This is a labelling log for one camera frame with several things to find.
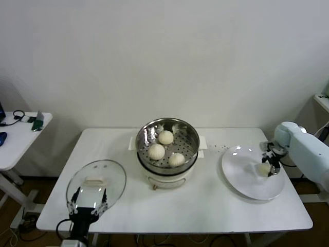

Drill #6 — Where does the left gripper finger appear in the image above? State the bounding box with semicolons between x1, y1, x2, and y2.
92;188;108;216
67;187;82;215

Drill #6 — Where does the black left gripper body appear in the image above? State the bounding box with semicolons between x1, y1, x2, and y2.
68;206;100;240

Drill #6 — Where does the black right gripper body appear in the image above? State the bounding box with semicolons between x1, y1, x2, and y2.
267;151;280;168

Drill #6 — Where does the white steamed baozi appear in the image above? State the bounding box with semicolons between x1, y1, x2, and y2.
158;130;174;145
168;152;186;167
148;143;166;161
257;163;272;177

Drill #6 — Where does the glass lid with cream handle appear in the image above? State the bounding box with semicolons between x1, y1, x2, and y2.
66;159;127;211

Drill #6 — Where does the perforated steel steamer basket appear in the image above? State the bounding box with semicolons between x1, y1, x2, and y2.
135;117;200;176

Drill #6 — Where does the white round plate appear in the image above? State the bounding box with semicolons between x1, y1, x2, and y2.
222;145;286;201

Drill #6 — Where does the floor power strip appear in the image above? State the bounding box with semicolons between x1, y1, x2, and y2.
19;211;41;228

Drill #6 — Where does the white electric cooker pot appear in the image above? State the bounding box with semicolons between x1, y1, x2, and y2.
127;135;208;191

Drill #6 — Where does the white side table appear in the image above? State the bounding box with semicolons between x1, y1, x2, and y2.
0;111;53;230

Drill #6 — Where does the green and grey device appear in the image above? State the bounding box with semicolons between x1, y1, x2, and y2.
32;110;46;132

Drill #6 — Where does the dark laptop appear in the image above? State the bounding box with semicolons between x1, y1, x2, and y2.
0;99;7;124

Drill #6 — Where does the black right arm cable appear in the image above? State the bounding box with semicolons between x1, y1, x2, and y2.
280;158;297;168

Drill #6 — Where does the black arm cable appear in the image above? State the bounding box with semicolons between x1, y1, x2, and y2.
280;158;297;168
56;218;73;234

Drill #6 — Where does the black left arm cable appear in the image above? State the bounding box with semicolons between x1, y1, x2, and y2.
56;218;73;234

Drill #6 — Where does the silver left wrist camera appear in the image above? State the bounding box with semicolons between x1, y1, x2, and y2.
60;239;81;247

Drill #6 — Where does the black looped cable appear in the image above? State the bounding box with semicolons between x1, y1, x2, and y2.
0;110;26;127

